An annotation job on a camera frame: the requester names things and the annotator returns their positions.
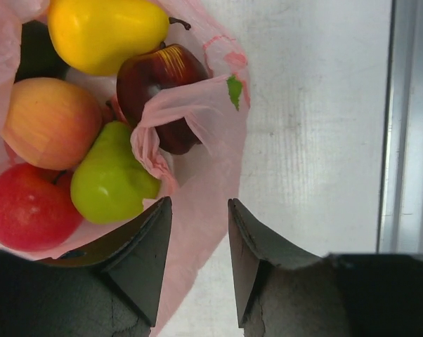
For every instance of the dark green fake avocado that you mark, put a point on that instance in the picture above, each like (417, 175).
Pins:
(38, 57)

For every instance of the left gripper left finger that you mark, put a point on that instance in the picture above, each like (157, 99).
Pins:
(108, 287)

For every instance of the yellow fake pear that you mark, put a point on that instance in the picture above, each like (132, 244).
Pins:
(96, 37)

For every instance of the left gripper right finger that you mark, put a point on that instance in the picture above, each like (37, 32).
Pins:
(283, 290)

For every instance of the orange fake peach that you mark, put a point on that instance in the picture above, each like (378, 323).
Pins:
(51, 123)

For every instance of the green fake pear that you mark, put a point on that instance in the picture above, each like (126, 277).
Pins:
(110, 184)

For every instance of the aluminium front rail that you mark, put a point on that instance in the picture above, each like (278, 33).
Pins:
(400, 228)

